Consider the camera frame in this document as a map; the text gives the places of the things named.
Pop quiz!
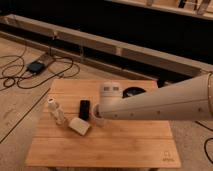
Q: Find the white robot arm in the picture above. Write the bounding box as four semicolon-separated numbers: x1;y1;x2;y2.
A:
93;73;213;120

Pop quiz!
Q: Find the translucent plastic cup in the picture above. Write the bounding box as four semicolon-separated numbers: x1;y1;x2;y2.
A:
92;104;105;127

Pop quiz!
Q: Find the black phone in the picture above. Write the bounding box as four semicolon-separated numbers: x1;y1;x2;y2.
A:
79;100;90;120

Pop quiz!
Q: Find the clear plastic bottle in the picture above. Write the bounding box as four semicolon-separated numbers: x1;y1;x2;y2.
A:
47;98;65;125

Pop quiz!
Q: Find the wooden table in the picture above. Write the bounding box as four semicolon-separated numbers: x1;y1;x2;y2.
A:
25;79;181;168

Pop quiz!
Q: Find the blue power adapter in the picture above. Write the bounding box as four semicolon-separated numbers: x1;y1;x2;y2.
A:
27;61;45;74

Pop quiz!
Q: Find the black cable at right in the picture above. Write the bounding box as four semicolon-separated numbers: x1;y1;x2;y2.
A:
195;120;213;156

